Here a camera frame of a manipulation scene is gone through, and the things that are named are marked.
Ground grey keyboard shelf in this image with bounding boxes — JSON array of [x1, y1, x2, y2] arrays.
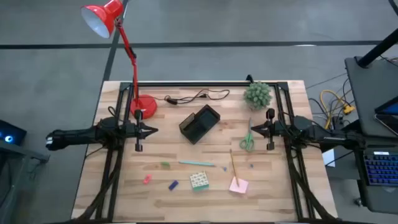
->
[[351, 133, 398, 215]]

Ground white paper sheet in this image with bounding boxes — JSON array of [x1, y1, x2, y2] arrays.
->
[[322, 148, 336, 168]]

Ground yellow pencil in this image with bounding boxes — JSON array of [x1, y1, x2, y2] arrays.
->
[[229, 149, 240, 188]]

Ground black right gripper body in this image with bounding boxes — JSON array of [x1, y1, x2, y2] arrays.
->
[[264, 108, 282, 151]]

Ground pink sticky note pad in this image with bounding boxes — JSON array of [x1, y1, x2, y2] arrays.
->
[[228, 176, 249, 195]]

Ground black aluminium frame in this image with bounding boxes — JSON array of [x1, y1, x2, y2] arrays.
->
[[71, 81, 338, 224]]

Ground red desk lamp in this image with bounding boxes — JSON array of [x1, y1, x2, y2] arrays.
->
[[80, 0, 159, 120]]

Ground thin black floor cable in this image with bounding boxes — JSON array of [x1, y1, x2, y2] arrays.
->
[[305, 72, 348, 91]]

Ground black lamp power cable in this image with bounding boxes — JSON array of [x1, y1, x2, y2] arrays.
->
[[154, 88, 231, 106]]

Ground black stand pole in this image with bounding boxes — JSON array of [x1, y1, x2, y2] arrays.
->
[[356, 27, 398, 68]]

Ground green-handled scissors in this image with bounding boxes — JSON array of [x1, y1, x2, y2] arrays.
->
[[238, 117, 255, 153]]

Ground teal patterned sticky note pad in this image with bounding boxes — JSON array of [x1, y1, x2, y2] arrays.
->
[[189, 170, 210, 192]]

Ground backlit keyboard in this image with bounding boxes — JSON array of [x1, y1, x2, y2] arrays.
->
[[363, 151, 398, 187]]

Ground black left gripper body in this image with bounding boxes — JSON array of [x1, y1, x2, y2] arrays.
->
[[123, 109, 147, 153]]

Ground laptop with blue screen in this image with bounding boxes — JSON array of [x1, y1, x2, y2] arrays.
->
[[374, 96, 398, 138]]

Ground black computer tower blue light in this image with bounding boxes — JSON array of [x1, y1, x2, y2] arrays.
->
[[0, 119, 27, 146]]

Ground black mesh desk organizer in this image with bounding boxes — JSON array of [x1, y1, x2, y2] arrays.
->
[[178, 104, 221, 146]]

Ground yellow floor cable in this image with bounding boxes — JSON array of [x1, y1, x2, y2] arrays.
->
[[320, 89, 356, 130]]

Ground grey metal desk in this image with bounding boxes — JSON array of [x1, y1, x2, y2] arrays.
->
[[0, 139, 50, 224]]

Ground teal pen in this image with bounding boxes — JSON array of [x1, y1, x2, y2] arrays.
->
[[178, 159, 218, 168]]

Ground green succulent plant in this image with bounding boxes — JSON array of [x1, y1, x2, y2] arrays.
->
[[243, 81, 273, 111]]

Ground grey side desk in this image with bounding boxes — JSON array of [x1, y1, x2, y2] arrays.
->
[[344, 55, 398, 139]]

